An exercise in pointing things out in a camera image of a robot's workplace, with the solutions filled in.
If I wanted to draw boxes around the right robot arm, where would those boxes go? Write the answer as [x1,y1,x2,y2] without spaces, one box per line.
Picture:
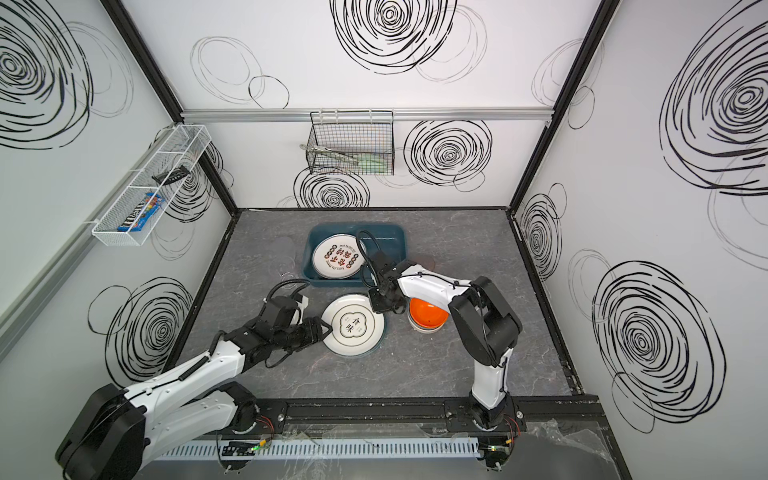
[361,251,523,430]

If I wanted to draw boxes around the black mounting rail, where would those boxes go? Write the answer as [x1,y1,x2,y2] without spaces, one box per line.
[256,395,606,433]

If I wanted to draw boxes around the white slotted cable duct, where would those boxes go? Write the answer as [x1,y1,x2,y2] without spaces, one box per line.
[158,437,481,462]

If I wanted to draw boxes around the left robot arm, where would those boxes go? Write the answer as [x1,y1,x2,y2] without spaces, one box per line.
[55,293,333,479]

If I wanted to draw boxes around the white plate red characters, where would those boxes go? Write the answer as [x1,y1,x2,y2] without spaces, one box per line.
[311,234,366,280]

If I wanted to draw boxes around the metal tongs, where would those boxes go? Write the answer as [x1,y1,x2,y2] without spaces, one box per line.
[299,144,359,165]

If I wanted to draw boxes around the orange bowl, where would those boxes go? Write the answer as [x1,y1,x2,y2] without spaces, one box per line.
[408,298,450,318]

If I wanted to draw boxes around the green item in basket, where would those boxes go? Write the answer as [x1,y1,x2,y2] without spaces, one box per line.
[355,153,390,174]

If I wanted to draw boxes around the blue candy packet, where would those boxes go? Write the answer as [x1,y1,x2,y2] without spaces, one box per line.
[117,193,165,232]

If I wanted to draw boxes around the white wire shelf basket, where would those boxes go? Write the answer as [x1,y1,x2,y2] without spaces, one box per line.
[91,124,211,247]

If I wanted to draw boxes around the clear glass cup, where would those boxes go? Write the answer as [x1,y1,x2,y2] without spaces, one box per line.
[269,278,304,295]

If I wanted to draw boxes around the black wire basket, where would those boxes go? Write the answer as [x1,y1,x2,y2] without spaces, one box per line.
[303,109,395,176]

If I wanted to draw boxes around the teal plastic bin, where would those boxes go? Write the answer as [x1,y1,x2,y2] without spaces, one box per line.
[301,222,407,288]

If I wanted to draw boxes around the white plate black emblem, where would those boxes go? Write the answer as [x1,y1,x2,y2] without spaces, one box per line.
[321,294,386,357]

